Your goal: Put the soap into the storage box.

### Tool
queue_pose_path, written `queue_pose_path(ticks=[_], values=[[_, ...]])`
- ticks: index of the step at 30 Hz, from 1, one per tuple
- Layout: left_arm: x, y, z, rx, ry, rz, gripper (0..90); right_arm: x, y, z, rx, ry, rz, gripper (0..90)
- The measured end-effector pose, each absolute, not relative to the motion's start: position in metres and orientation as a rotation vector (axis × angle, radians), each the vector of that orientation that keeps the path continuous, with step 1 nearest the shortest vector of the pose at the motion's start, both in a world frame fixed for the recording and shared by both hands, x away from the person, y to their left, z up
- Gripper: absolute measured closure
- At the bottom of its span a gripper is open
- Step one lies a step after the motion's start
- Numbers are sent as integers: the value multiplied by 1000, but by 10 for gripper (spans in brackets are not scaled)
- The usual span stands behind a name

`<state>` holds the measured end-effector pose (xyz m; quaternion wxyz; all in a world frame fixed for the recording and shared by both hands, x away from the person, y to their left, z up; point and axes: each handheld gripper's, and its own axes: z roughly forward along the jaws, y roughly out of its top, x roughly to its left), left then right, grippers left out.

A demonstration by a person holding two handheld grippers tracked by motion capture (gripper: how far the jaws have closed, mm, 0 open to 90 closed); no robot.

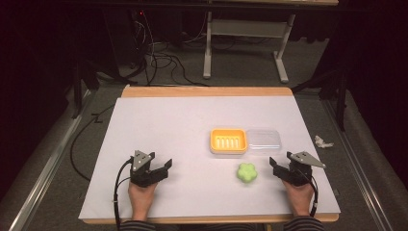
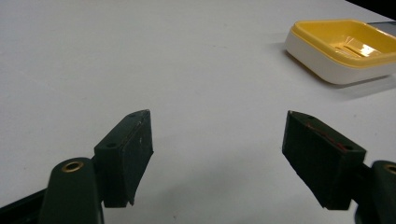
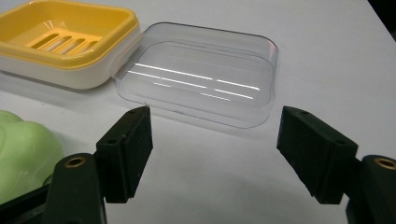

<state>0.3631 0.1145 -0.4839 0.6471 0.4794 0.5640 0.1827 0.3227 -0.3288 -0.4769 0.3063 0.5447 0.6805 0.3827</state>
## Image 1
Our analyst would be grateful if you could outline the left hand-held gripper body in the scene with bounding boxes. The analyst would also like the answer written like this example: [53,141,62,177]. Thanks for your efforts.
[129,149,169,189]

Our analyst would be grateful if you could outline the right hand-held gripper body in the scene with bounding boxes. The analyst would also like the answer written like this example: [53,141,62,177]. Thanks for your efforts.
[281,151,327,188]

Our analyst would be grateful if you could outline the clear plastic soap dish lid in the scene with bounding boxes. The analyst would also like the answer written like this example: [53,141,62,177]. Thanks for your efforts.
[245,128,283,156]

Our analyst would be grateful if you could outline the green flower-shaped soap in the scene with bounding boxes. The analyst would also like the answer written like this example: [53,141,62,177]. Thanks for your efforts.
[236,162,259,185]

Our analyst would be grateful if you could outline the yellow soap dish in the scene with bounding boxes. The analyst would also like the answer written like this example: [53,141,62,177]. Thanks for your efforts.
[209,127,249,156]

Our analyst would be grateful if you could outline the person's left hand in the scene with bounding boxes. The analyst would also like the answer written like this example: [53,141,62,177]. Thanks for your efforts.
[127,181,159,215]

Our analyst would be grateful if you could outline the person's right hand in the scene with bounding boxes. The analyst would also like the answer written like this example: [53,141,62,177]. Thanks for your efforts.
[281,179,316,215]

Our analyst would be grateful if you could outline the white paper table mat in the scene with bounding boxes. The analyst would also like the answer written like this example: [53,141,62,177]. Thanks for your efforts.
[78,95,342,221]

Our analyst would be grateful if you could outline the crumpled white paper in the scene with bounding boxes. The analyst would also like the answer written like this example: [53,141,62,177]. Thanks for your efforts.
[314,135,335,149]

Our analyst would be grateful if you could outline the black metal stand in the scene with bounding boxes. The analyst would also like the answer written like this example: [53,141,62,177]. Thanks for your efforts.
[70,59,101,120]
[291,67,350,133]

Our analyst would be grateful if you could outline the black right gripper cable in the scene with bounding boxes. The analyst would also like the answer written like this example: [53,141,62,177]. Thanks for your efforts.
[297,168,319,218]

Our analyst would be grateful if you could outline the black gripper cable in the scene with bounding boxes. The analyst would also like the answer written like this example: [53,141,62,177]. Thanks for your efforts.
[297,168,319,218]
[112,156,135,231]

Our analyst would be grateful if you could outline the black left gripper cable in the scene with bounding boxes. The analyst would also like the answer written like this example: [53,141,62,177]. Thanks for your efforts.
[112,156,135,231]

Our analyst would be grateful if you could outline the metal floor rail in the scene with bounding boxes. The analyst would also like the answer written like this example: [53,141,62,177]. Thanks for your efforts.
[9,89,94,231]
[320,98,387,231]

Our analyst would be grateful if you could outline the black floor cable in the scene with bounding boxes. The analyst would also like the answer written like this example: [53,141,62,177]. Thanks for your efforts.
[69,104,115,183]

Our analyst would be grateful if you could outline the tangle of black floor cables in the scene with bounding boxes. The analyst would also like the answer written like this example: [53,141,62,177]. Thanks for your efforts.
[127,9,211,88]

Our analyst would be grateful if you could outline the white metal desk frame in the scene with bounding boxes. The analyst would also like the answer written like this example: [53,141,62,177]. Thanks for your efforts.
[202,11,296,85]

